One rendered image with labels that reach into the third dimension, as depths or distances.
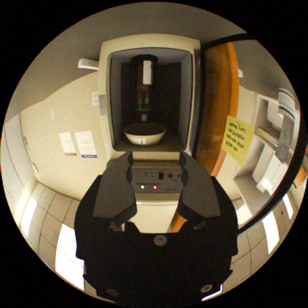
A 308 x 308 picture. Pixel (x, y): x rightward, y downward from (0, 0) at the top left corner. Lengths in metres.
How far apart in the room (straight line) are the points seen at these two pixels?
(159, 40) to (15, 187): 3.17
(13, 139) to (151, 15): 2.97
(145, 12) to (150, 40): 0.14
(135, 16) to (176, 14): 0.09
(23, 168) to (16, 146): 0.55
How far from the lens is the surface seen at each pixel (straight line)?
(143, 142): 0.38
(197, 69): 0.35
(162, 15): 0.31
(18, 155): 3.02
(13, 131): 3.02
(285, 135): 0.16
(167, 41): 0.38
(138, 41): 0.38
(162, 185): 0.37
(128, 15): 0.31
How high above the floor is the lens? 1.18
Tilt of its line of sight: 33 degrees up
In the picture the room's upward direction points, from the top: 179 degrees counter-clockwise
